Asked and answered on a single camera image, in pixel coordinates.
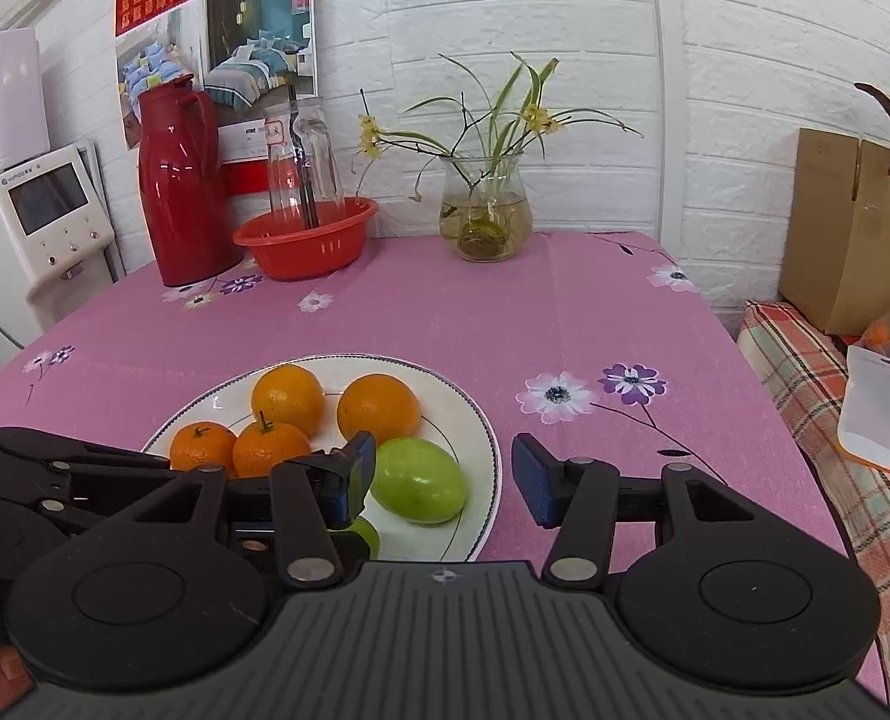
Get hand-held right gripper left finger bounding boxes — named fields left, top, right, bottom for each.
left=107, top=431, right=378, bottom=590

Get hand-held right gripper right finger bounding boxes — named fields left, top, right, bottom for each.
left=511, top=433, right=765, bottom=590

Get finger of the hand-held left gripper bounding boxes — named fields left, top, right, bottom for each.
left=40, top=474, right=172, bottom=535
left=0, top=427, right=172, bottom=470

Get green jujube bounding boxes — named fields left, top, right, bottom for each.
left=328, top=516, right=380, bottom=562
left=368, top=437, right=468, bottom=526

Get smooth orange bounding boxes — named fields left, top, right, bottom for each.
left=337, top=373, right=422, bottom=445
left=251, top=364, right=326, bottom=438

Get white round plate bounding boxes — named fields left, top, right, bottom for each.
left=140, top=354, right=504, bottom=563

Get tangerine with stem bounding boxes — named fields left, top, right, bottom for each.
left=232, top=411, right=312, bottom=479
left=169, top=421, right=237, bottom=476

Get pink floral tablecloth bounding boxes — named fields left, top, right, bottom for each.
left=0, top=231, right=888, bottom=698

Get white appliance with screen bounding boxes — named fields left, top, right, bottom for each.
left=0, top=141, right=127, bottom=350

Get red plastic basket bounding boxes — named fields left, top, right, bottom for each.
left=233, top=197, right=380, bottom=282

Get glass vase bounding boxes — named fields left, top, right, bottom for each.
left=439, top=154, right=534, bottom=263

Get red thermos jug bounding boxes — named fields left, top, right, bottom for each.
left=137, top=75, right=245, bottom=287

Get clear glass jar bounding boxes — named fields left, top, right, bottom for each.
left=265, top=101, right=346, bottom=230

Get plaid blanket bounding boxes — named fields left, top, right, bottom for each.
left=737, top=300, right=890, bottom=717

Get dark chopsticks pair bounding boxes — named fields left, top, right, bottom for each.
left=287, top=86, right=320, bottom=230

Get white water purifier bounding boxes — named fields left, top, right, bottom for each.
left=0, top=28, right=52, bottom=185

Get white pouch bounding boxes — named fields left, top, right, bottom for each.
left=837, top=345, right=890, bottom=482

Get orchid plant yellow flowers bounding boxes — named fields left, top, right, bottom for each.
left=355, top=52, right=645, bottom=203

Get large cardboard box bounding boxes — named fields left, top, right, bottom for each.
left=778, top=127, right=890, bottom=336

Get wall calendar poster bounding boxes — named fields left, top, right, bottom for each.
left=115, top=0, right=318, bottom=166

